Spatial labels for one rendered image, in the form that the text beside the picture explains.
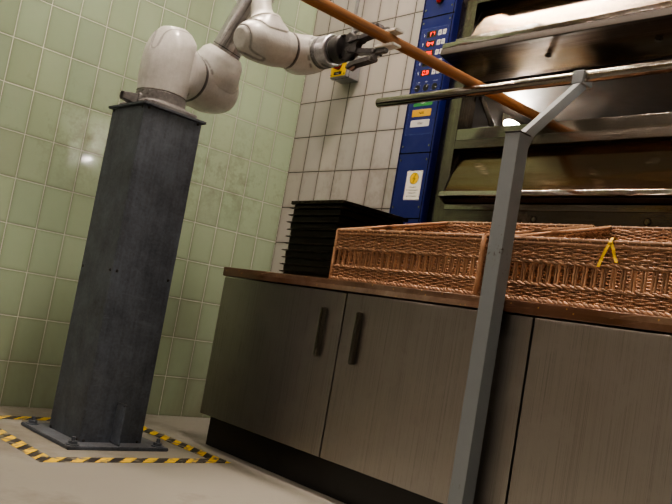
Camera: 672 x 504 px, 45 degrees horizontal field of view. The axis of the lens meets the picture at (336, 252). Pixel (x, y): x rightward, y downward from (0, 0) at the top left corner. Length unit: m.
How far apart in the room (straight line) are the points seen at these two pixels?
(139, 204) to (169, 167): 0.15
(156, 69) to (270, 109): 0.96
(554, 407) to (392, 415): 0.46
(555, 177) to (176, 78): 1.18
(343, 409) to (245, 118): 1.53
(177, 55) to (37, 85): 0.58
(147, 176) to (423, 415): 1.07
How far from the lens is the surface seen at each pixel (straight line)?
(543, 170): 2.55
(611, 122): 2.46
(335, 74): 3.25
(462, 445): 1.81
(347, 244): 2.30
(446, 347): 1.93
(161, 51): 2.54
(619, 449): 1.68
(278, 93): 3.42
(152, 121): 2.44
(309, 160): 3.33
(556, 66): 2.66
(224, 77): 2.68
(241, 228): 3.28
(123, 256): 2.39
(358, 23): 2.04
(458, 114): 2.82
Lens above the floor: 0.46
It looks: 5 degrees up
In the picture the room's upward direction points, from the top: 10 degrees clockwise
